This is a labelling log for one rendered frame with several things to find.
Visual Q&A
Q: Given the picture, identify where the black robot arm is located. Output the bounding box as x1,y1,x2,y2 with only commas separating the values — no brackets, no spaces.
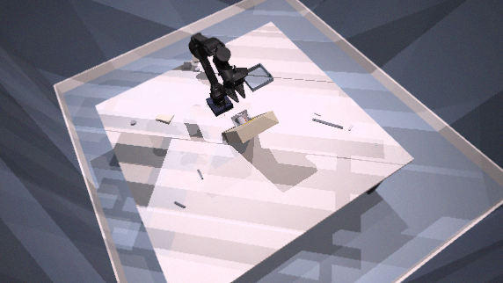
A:
188,33,231,108

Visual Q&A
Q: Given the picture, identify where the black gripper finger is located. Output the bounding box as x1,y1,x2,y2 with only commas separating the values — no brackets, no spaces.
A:
231,79,246,98
223,88,239,103

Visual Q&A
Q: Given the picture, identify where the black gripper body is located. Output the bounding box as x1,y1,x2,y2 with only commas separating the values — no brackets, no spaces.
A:
217,64,247,93

